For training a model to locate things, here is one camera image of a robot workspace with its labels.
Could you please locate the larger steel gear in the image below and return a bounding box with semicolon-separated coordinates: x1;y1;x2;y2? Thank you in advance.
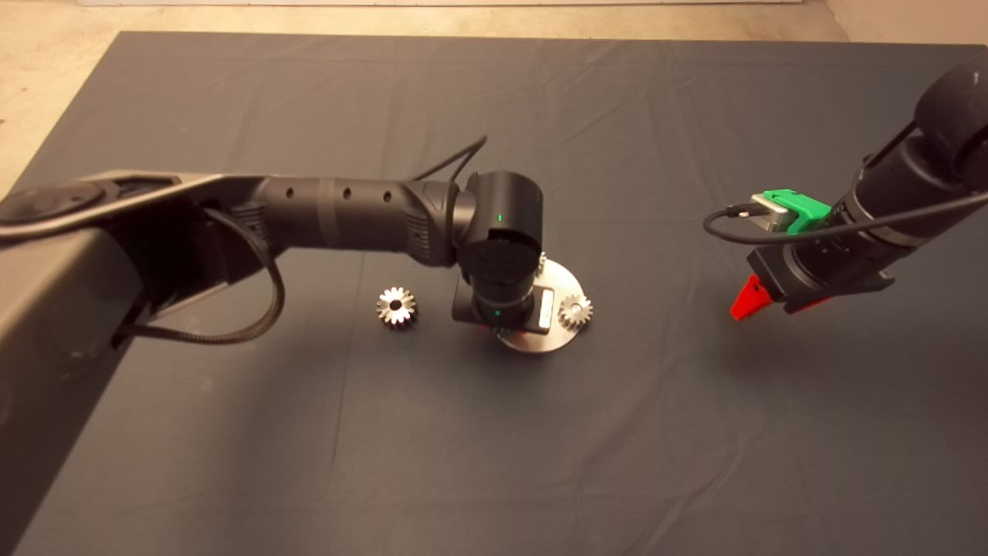
376;286;418;331

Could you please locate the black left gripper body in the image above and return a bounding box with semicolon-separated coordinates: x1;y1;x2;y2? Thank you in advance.
452;276;555;334

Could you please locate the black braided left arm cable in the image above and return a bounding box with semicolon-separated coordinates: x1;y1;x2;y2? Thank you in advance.
116;207;286;345

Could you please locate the green right camera mount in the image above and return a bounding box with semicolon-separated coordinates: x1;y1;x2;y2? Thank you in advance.
762;189;832;236

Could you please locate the round metal plate with hole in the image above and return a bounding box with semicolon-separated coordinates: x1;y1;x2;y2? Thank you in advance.
494;257;589;354

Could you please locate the thin black left camera cable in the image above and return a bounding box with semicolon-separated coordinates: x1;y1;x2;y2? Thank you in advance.
413;136;489;182

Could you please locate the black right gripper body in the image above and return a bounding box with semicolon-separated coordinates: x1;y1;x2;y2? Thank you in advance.
746;236;896;314

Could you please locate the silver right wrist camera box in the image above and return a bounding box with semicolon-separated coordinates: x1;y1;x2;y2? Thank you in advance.
750;194;792;232

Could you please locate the dark grey table cloth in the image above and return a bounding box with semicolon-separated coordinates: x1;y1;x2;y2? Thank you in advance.
0;31;988;556

